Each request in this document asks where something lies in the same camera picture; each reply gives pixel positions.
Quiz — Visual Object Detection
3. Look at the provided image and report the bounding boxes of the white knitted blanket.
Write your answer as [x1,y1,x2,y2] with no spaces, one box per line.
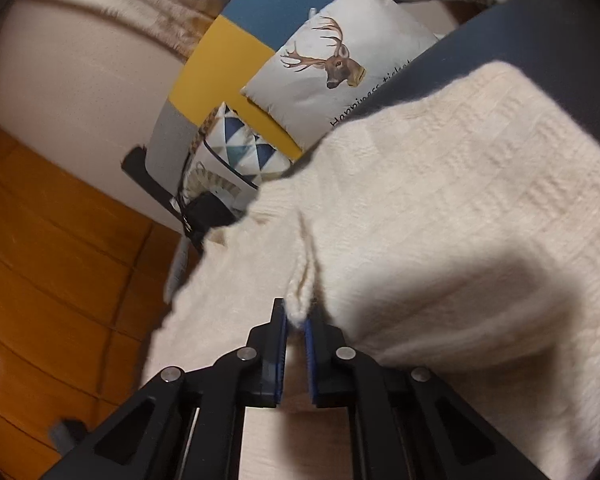
[142,60,600,480]

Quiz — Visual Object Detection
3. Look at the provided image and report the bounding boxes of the grey yellow blue sofa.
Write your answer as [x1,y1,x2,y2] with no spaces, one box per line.
[145,0,518,306]

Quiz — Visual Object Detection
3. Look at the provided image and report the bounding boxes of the black handbag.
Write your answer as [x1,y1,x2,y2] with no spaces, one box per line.
[170,105,243,256]

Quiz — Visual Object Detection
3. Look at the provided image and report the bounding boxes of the beige patterned curtain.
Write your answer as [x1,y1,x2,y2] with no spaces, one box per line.
[17,0,266,61]

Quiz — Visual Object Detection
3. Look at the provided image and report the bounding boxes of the triangle print pillow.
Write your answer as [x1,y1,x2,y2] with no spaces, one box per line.
[182,101,292,211]

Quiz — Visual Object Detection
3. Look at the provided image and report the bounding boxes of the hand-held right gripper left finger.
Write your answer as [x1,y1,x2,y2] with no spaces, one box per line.
[42,297,288,480]

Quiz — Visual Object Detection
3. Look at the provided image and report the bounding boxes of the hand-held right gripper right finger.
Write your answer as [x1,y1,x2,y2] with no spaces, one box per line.
[304,316,548,480]

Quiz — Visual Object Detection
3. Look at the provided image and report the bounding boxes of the deer print pillow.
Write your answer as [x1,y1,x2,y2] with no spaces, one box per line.
[240,0,441,153]

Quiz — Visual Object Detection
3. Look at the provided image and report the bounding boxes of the black rolled mat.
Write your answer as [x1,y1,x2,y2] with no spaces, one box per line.
[121,145,181,211]

